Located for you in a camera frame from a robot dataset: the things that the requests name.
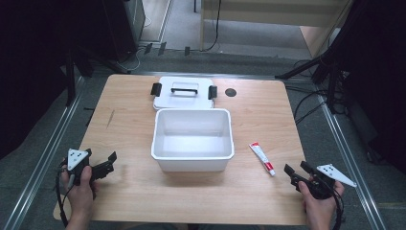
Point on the black tripod stand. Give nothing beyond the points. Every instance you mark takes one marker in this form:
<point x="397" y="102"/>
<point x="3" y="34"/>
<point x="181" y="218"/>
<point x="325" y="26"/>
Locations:
<point x="332" y="83"/>
<point x="70" y="83"/>

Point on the light wooden furniture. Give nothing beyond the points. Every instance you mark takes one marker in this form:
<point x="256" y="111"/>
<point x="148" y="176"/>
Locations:
<point x="277" y="12"/>

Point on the black cabinet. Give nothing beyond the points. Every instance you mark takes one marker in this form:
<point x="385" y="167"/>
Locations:
<point x="124" y="28"/>

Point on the black round table grommet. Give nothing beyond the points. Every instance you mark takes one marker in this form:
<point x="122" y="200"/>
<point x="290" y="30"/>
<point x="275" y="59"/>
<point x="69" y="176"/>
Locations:
<point x="230" y="92"/>

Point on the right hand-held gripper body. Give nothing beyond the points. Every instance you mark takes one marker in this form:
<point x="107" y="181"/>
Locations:
<point x="320" y="188"/>

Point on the person's right hand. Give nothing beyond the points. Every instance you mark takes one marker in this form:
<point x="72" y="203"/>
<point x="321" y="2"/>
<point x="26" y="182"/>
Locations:
<point x="320" y="209"/>

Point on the white and red tube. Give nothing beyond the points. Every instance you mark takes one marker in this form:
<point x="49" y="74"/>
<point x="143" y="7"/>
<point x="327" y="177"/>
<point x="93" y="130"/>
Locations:
<point x="262" y="157"/>

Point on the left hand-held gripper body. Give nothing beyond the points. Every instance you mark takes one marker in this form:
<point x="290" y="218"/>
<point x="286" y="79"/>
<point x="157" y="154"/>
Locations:
<point x="77" y="157"/>

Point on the metal floor rail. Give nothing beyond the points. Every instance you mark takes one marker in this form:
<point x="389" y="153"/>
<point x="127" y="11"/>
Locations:
<point x="48" y="156"/>
<point x="348" y="159"/>

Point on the white plastic storage box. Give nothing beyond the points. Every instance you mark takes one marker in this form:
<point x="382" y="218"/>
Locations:
<point x="192" y="140"/>

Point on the person's left hand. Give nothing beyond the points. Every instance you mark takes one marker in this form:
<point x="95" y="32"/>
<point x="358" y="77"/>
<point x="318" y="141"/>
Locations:
<point x="80" y="198"/>

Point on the black curtain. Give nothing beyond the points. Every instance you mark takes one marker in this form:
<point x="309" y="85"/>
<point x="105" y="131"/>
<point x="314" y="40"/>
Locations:
<point x="379" y="80"/>
<point x="32" y="64"/>

